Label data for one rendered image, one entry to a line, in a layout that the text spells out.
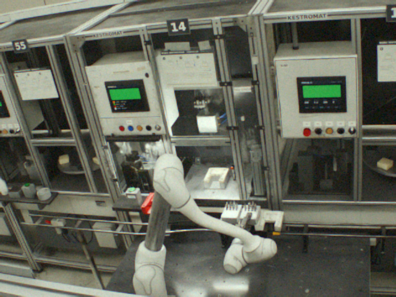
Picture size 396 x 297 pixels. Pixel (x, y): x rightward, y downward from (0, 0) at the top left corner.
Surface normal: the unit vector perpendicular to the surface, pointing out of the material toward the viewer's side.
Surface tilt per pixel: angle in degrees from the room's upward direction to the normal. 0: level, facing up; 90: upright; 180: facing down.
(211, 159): 90
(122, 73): 90
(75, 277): 0
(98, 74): 90
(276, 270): 0
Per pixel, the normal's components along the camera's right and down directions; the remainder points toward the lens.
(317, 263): -0.17, -0.87
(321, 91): -0.29, 0.50
